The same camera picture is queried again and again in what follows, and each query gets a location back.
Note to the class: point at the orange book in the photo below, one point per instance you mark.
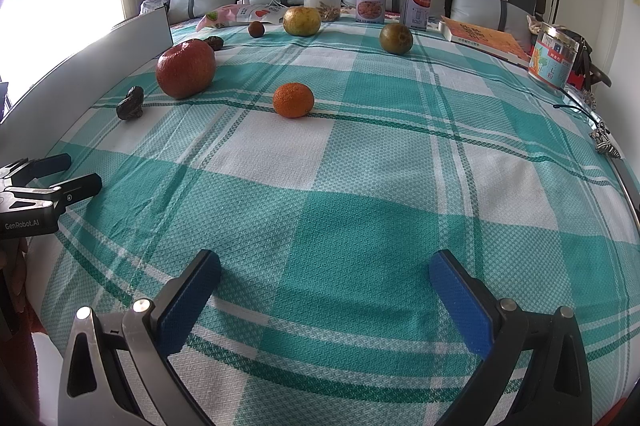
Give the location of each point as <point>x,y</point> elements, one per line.
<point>485,38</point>

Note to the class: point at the red apple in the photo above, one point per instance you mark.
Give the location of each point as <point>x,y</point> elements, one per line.
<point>185,68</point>

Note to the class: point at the pink snack bag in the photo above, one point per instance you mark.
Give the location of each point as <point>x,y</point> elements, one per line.
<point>240,15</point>

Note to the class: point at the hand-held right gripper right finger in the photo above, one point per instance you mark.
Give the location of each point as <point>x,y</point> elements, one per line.
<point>460,301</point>

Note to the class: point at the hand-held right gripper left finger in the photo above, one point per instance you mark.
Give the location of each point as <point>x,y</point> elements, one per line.
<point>187,306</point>

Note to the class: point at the dark wrinkled fruit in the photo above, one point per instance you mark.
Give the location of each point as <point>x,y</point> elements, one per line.
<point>130,103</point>
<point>214,43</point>

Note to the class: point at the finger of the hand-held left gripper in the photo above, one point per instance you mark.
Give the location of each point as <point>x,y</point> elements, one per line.
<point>52,164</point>
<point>80,188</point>

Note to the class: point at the silver can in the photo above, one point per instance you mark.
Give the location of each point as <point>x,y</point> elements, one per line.
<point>417,3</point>

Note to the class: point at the green plaid bedsheet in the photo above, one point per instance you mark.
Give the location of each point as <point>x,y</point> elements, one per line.
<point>350,206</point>

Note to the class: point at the clear jar with orange label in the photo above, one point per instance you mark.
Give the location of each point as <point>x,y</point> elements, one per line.
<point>552,55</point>

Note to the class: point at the orange mandarin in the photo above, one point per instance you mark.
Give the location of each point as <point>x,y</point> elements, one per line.
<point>293,100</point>

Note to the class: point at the crumpled clear plastic bag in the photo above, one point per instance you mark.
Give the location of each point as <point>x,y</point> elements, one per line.
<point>150,5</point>

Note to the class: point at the small brown round fruit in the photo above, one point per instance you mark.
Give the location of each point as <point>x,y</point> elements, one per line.
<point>256,29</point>

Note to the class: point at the yellow onion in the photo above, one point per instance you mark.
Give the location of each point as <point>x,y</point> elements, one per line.
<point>395,39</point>

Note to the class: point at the white cardboard box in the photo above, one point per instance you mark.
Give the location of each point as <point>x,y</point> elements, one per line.
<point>100,55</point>

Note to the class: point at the dark bag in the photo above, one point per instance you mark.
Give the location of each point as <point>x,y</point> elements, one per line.
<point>590,55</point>

